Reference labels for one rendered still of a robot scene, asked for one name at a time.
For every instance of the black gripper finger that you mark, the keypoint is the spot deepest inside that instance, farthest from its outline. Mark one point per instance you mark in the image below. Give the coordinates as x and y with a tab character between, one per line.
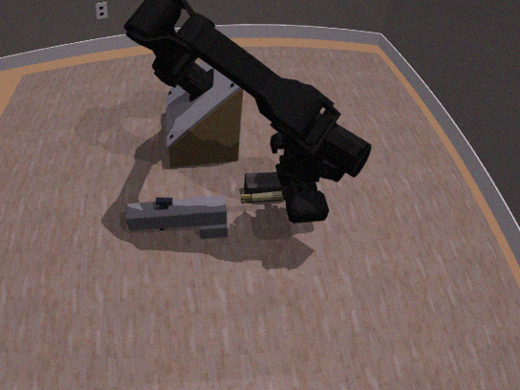
286	190
280	175

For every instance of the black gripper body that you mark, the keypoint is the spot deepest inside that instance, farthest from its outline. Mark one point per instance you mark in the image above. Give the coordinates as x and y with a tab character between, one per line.
304	204

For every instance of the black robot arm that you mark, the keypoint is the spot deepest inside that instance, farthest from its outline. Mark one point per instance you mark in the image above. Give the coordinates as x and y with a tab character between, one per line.
292	107

